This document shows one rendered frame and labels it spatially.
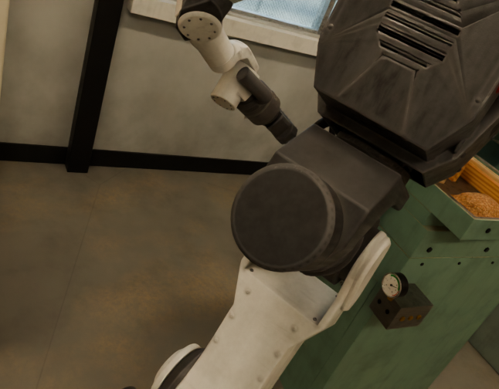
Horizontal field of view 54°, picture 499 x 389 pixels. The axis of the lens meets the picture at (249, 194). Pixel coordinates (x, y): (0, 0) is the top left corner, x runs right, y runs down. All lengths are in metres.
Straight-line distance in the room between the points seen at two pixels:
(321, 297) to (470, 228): 0.53
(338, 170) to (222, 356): 0.35
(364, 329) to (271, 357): 0.73
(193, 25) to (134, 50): 1.40
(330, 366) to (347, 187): 1.07
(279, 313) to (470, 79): 0.40
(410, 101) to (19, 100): 1.93
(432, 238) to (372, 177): 0.74
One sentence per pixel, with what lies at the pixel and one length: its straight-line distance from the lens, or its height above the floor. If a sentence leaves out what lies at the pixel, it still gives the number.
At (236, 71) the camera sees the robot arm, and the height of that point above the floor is 0.99.
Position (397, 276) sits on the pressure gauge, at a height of 0.69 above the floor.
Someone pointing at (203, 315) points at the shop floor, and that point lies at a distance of 1.88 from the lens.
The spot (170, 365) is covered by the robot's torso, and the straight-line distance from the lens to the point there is 0.82.
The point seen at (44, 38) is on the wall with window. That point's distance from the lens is 2.21.
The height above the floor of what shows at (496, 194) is 0.92.
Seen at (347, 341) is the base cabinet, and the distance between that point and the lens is 1.49.
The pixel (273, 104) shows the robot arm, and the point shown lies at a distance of 1.17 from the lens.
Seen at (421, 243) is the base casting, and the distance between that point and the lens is 1.28.
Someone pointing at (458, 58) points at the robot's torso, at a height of 1.24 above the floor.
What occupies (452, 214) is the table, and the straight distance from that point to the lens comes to 1.22.
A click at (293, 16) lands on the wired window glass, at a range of 2.63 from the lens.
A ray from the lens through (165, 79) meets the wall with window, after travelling 2.38.
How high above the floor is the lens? 1.30
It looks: 29 degrees down
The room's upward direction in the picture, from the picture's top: 23 degrees clockwise
